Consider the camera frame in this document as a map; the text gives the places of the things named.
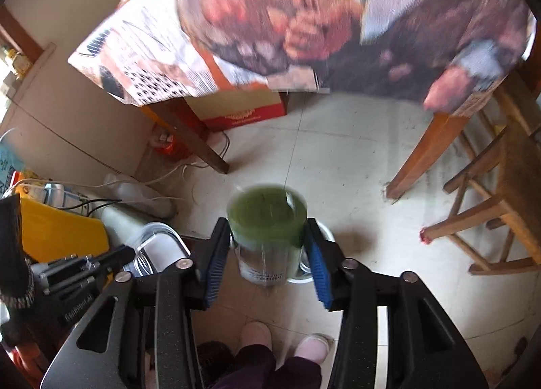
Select white bowl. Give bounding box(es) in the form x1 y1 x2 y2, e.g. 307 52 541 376
291 220 337 285

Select red plastic object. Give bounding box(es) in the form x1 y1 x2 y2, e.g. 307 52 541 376
151 130 177 158

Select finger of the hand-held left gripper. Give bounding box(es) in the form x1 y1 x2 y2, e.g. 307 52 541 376
87 244 137 266
94 261 130 279

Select wooden stool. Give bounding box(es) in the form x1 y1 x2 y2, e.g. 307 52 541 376
420 72 541 276

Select wooden window frame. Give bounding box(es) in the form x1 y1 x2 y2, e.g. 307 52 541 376
0 4 57 78

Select dark fuzzy cloth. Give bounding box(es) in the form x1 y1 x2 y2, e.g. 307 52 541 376
196 341 234 373

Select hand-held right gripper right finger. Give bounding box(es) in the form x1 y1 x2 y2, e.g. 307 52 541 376
304 217 491 389

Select green lid glass jar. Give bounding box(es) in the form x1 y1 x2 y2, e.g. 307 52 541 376
226 183 310 287

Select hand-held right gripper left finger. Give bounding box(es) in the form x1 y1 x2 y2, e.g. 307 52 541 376
40 217 232 389

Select person's dark trousers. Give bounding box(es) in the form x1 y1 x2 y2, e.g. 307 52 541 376
210 344 323 389

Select printed tablecloth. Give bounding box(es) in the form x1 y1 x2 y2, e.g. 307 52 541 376
68 0 538 114

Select person's pink slipper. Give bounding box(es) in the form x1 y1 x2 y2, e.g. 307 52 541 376
238 321 274 357
295 334 331 365

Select white cable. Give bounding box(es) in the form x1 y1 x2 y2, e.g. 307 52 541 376
105 130 230 204

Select red cardboard box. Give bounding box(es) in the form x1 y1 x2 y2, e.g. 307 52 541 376
185 90 290 133

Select yellow plastic container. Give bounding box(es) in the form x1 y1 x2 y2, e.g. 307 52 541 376
19 198 111 264

